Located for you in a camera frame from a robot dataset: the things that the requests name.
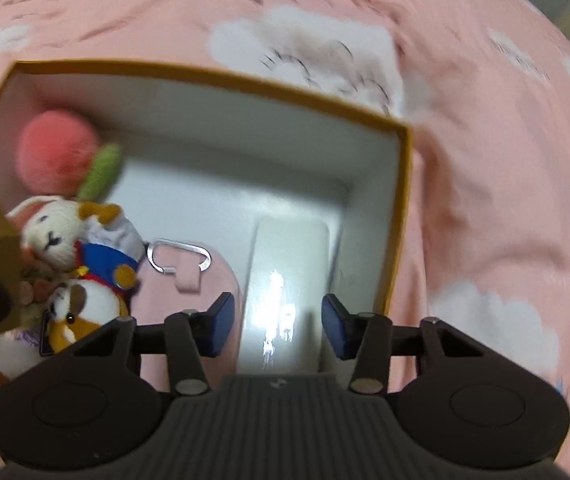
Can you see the brown and white plush animal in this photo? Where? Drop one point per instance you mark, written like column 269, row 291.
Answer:
column 85, row 305

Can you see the orange-edged white cardboard box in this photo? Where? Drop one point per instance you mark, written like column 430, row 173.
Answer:
column 265, row 160

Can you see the crocheted white bunny with bouquet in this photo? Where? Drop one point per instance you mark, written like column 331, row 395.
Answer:
column 50, row 235

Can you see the pink peach plush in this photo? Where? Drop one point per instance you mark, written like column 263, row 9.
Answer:
column 57, row 150

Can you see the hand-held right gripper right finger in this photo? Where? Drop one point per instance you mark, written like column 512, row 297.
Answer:
column 336, row 327

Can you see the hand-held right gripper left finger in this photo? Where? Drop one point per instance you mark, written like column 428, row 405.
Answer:
column 219, row 325

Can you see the pink printed bedsheet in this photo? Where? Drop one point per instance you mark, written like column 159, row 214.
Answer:
column 490, row 160

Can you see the pink case with silver carabiner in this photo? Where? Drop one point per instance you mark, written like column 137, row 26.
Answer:
column 165, row 300

